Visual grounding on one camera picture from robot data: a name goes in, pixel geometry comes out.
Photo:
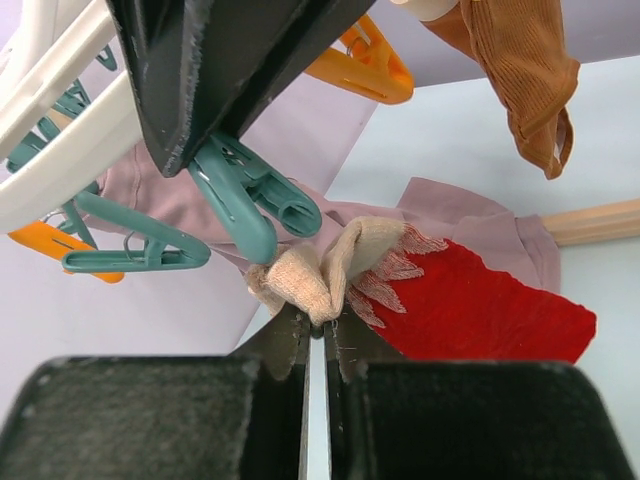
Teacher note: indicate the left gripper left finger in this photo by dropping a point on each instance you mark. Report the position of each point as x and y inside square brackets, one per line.
[239, 416]

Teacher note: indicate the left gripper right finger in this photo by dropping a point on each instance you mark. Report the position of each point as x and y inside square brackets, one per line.
[393, 418]

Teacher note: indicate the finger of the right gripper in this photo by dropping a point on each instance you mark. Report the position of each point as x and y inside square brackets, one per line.
[201, 66]

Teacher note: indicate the red beige fox sock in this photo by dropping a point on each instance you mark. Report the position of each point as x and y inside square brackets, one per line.
[431, 299]

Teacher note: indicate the teal clothespin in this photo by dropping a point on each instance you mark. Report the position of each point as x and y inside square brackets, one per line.
[149, 245]
[249, 196]

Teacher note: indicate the mauve hanging sock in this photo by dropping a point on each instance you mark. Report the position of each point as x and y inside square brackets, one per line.
[520, 246]

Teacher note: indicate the orange clothespin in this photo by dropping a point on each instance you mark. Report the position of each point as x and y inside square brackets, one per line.
[48, 240]
[368, 67]

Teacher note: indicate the orange brown hanging sock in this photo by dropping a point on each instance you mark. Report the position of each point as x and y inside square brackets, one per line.
[520, 45]

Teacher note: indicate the wooden drying rack frame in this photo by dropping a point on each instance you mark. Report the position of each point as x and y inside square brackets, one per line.
[596, 224]

